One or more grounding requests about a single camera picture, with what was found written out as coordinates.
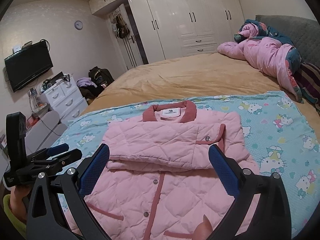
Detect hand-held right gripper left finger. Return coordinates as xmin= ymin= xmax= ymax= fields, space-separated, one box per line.
xmin=26 ymin=144 xmax=110 ymax=240

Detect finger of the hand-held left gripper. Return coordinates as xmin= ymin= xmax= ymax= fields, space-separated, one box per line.
xmin=37 ymin=149 xmax=82 ymax=169
xmin=27 ymin=143 xmax=70 ymax=160

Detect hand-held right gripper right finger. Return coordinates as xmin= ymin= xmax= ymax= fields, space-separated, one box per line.
xmin=209 ymin=144 xmax=292 ymax=240

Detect pink quilted jacket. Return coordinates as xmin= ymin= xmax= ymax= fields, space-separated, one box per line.
xmin=66 ymin=100 xmax=260 ymax=240

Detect person's left forearm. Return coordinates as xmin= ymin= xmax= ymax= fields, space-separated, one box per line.
xmin=2 ymin=194 xmax=27 ymax=238

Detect purple clothes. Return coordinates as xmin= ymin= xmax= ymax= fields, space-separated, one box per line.
xmin=76 ymin=77 xmax=94 ymax=88

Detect person's left hand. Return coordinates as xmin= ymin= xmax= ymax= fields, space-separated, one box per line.
xmin=10 ymin=186 xmax=30 ymax=221

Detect person's right hand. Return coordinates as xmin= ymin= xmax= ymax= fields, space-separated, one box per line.
xmin=194 ymin=214 xmax=214 ymax=240

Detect grey bench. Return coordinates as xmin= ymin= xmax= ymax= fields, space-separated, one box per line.
xmin=24 ymin=110 xmax=68 ymax=153

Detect white drawer chest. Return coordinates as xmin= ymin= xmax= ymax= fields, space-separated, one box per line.
xmin=39 ymin=76 xmax=88 ymax=122

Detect blue cartoon printed blanket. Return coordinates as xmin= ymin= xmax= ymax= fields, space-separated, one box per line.
xmin=54 ymin=90 xmax=320 ymax=240

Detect black bag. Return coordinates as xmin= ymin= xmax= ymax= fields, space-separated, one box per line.
xmin=88 ymin=66 xmax=114 ymax=86

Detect bed with tan cover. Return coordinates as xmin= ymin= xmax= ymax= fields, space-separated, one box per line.
xmin=54 ymin=51 xmax=320 ymax=240

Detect white door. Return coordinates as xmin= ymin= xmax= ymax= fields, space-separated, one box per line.
xmin=107 ymin=4 xmax=148 ymax=70

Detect pink floral comforter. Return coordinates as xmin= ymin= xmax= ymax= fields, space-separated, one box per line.
xmin=217 ymin=19 xmax=304 ymax=104

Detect dark striped pillow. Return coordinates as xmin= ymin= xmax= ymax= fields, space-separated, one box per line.
xmin=296 ymin=62 xmax=320 ymax=105

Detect hanging dark bags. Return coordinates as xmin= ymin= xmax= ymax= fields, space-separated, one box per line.
xmin=112 ymin=14 xmax=130 ymax=39

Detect grey quilted headboard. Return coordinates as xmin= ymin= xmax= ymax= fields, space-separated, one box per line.
xmin=255 ymin=14 xmax=320 ymax=65

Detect white wardrobe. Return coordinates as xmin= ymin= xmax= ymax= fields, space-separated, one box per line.
xmin=89 ymin=0 xmax=245 ymax=58

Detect black wall television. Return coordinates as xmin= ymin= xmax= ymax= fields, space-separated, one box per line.
xmin=4 ymin=42 xmax=54 ymax=93

